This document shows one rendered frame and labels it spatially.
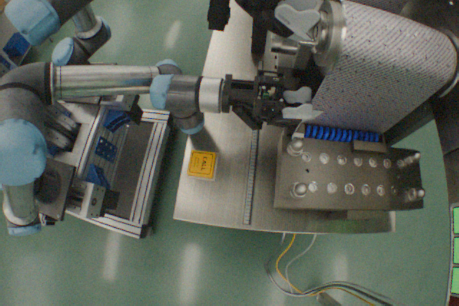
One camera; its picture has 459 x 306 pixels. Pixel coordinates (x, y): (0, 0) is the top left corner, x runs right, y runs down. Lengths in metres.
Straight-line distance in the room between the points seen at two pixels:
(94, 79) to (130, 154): 1.04
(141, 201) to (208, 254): 0.55
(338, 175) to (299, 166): 0.10
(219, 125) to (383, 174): 0.47
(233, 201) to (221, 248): 0.94
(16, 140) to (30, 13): 0.19
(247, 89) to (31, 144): 0.38
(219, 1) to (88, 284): 1.92
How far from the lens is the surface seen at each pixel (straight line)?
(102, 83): 0.52
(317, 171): 0.50
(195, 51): 2.12
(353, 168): 0.54
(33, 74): 0.50
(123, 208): 1.46
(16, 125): 0.41
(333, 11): 0.35
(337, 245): 1.65
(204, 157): 0.59
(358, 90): 0.43
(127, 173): 1.49
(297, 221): 0.61
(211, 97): 0.41
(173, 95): 0.43
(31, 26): 0.31
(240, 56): 0.80
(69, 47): 0.93
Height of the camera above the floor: 1.48
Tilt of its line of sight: 67 degrees down
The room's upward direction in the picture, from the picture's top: 5 degrees counter-clockwise
